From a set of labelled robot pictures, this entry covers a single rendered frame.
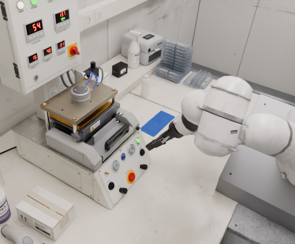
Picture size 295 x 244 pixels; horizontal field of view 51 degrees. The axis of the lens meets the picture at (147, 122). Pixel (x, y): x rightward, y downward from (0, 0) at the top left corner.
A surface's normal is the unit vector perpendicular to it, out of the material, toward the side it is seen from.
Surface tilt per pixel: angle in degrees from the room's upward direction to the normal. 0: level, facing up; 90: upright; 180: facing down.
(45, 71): 90
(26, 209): 3
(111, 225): 0
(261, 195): 44
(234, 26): 90
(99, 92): 0
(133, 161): 65
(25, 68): 90
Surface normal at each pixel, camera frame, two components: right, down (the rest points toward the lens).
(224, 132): 0.06, 0.22
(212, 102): -0.82, -0.31
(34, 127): 0.07, -0.78
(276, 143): 0.29, 0.51
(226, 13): -0.51, 0.51
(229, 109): -0.05, 0.04
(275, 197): -0.33, -0.22
